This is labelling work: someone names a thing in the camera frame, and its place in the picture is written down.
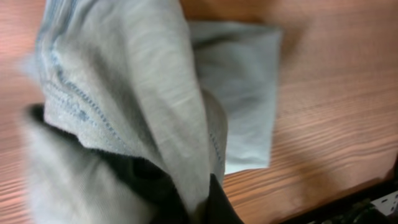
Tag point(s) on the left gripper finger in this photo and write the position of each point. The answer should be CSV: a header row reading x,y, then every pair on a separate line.
x,y
218,208

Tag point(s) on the light blue t-shirt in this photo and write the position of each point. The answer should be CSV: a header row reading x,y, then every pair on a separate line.
x,y
141,107

